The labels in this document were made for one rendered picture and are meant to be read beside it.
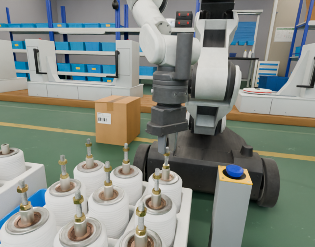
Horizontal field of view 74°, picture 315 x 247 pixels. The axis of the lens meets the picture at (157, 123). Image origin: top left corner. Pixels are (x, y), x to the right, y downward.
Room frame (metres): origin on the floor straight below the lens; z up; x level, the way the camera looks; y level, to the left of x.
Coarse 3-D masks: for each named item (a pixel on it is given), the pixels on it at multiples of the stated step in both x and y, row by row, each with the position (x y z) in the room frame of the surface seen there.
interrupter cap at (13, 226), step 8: (40, 208) 0.38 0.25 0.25; (16, 216) 0.35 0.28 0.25; (40, 216) 0.35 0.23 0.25; (48, 216) 0.35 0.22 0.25; (8, 224) 0.33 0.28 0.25; (16, 224) 0.33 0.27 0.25; (24, 224) 0.33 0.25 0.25; (32, 224) 0.33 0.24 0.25; (40, 224) 0.33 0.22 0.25; (8, 232) 0.31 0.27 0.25; (16, 232) 0.31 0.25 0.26; (24, 232) 0.31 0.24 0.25
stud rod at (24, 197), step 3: (21, 180) 0.34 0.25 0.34; (21, 183) 0.34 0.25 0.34; (24, 183) 0.35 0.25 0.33; (21, 186) 0.34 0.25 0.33; (24, 186) 0.34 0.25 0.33; (24, 192) 0.34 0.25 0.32; (21, 195) 0.34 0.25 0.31; (24, 195) 0.34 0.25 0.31; (24, 198) 0.34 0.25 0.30; (24, 201) 0.34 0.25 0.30; (27, 201) 0.34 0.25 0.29; (24, 204) 0.34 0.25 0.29
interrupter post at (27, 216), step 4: (32, 208) 0.35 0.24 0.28; (20, 212) 0.33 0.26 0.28; (24, 212) 0.33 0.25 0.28; (28, 212) 0.34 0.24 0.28; (32, 212) 0.34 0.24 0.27; (24, 216) 0.33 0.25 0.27; (28, 216) 0.34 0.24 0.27; (32, 216) 0.34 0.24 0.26; (24, 220) 0.33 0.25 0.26; (28, 220) 0.34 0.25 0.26; (32, 220) 0.34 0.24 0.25
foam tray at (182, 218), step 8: (144, 184) 0.60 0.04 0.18; (144, 192) 0.55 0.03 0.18; (184, 192) 0.56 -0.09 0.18; (184, 200) 0.52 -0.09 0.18; (88, 208) 0.50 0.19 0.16; (184, 208) 0.49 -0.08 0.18; (88, 216) 0.44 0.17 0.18; (176, 216) 0.45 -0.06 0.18; (184, 216) 0.45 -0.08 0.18; (128, 224) 0.42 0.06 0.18; (176, 224) 0.44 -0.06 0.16; (184, 224) 0.43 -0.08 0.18; (176, 232) 0.40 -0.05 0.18; (184, 232) 0.40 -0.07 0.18; (112, 240) 0.37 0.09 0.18; (176, 240) 0.38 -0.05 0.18; (184, 240) 0.38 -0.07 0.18
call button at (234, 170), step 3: (228, 165) 0.46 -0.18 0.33; (231, 165) 0.46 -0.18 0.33; (234, 165) 0.46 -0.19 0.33; (228, 168) 0.44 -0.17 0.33; (231, 168) 0.44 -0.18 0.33; (234, 168) 0.44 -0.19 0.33; (237, 168) 0.44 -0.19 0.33; (240, 168) 0.44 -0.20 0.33; (228, 171) 0.44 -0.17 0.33; (231, 171) 0.43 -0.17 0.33; (234, 171) 0.43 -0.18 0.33; (237, 171) 0.43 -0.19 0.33; (240, 171) 0.43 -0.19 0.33; (243, 171) 0.43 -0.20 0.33; (231, 174) 0.43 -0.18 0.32; (234, 174) 0.43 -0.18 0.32; (237, 174) 0.42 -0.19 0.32; (240, 174) 0.43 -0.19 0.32
